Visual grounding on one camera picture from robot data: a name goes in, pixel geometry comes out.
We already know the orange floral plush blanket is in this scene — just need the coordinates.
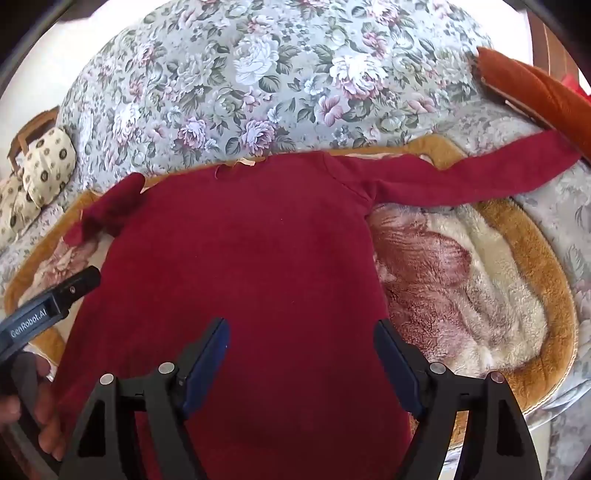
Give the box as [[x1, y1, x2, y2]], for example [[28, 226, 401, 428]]
[[3, 133, 579, 451]]

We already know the red item behind cushion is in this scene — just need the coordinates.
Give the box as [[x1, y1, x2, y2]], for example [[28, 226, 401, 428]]
[[561, 74, 591, 101]]

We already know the dark red knit sweater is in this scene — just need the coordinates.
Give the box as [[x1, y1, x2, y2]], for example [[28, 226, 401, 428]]
[[50, 128, 584, 480]]

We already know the cream dotted pillow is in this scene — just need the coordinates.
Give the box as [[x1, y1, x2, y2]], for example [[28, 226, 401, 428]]
[[1, 127, 77, 250]]

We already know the orange velvet cushion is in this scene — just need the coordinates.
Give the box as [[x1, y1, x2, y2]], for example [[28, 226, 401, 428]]
[[478, 47, 590, 161]]

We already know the floral quilt bedspread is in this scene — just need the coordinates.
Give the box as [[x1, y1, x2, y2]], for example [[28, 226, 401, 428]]
[[0, 0, 591, 480]]

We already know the person's left hand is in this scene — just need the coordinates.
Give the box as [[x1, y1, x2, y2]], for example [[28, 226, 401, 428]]
[[1, 352, 66, 461]]

